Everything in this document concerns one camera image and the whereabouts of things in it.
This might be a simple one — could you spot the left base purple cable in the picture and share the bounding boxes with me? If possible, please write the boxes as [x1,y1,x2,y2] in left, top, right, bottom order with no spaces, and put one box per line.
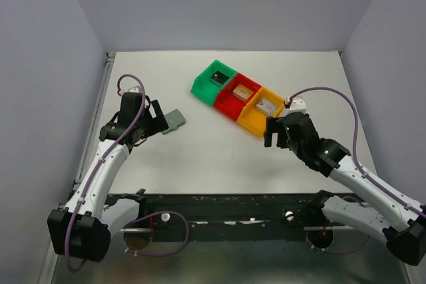
[124,210,190,258]

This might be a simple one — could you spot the aluminium side rail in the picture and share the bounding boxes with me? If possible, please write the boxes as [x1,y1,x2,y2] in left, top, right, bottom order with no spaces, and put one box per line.
[71,52,116,194]

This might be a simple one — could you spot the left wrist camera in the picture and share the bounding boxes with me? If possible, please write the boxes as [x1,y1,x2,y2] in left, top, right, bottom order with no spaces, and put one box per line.
[125,86,141,94]

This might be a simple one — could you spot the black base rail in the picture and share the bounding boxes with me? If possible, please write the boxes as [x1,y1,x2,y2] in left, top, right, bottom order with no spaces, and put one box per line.
[68,192,367,243]

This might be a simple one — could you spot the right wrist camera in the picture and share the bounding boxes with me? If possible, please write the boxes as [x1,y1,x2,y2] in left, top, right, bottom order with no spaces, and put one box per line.
[286,96,307,114]

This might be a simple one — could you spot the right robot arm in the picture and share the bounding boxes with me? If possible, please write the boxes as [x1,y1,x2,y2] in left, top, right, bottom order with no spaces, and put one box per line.
[264,112,425,266]

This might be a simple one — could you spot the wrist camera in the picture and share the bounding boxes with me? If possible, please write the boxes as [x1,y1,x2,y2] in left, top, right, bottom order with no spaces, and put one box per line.
[286,96,307,114]
[125,86,141,94]

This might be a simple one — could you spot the green plastic bin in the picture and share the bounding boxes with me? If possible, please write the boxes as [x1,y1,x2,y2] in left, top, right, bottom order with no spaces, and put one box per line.
[190,60,237,106]

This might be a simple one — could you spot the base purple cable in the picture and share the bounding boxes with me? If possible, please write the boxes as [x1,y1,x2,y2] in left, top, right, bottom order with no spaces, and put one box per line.
[124,210,190,258]
[306,227,372,255]

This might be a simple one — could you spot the yellow plastic bin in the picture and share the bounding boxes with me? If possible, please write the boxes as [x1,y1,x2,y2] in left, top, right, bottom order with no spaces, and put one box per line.
[237,87,284,138]

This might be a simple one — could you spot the red plastic bin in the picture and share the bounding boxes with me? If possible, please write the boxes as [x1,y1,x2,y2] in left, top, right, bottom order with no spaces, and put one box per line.
[214,73,261,122]

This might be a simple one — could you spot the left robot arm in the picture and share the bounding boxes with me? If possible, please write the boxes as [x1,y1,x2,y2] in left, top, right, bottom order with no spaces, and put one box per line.
[47,92,168,262]

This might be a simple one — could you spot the black card in green bin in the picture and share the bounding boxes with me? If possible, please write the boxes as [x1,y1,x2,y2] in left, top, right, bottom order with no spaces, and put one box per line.
[210,71,229,86]

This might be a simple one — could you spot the white card in yellow bin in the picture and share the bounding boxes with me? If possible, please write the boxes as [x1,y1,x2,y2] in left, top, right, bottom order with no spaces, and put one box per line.
[256,98,278,116]

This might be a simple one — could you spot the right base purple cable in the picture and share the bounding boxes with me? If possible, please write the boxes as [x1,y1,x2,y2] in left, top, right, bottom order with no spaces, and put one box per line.
[306,227,372,255]

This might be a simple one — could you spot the tan card in red bin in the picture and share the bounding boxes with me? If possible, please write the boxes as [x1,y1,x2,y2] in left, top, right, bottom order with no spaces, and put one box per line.
[232,84,253,101]

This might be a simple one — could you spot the grey-green card holder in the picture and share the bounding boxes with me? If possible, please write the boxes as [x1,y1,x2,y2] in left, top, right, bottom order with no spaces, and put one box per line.
[162,109,186,135]

